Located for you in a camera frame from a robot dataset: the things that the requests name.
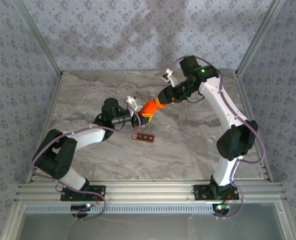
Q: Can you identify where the slotted grey cable duct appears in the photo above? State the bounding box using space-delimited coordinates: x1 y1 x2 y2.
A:
24 203 215 215

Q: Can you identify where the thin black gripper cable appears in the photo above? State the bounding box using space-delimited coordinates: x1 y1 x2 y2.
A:
112 121 125 133
185 91 205 104

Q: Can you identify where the aluminium mounting rail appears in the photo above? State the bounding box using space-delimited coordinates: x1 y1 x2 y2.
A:
14 181 286 204

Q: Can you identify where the aluminium side rail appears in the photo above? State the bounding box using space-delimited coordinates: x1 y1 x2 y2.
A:
234 72 274 183
25 72 64 185

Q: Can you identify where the thin black left gripper cable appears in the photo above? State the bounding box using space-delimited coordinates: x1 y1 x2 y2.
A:
112 121 125 133

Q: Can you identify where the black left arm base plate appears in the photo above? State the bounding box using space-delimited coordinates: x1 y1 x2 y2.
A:
60 184 106 202

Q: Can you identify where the aluminium frame post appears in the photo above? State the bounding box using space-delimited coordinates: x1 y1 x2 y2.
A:
11 0 64 76
234 0 288 77

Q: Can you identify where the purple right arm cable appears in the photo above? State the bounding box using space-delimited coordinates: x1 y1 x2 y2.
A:
171 55 266 221

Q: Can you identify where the brown brick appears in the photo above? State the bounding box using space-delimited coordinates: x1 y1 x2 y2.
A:
131 126 155 144

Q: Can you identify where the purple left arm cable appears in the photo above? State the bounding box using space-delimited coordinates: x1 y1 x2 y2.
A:
30 97 141 222

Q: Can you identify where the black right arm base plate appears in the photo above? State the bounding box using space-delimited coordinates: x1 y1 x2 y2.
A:
193 184 240 201

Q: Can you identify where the thin black right gripper cable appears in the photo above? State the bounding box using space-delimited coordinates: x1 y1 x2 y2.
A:
185 91 205 104

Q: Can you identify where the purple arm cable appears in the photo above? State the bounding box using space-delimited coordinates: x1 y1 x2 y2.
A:
171 55 266 221
30 97 141 222

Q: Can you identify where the grey metal sheet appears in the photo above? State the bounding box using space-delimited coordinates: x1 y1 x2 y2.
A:
15 202 292 240

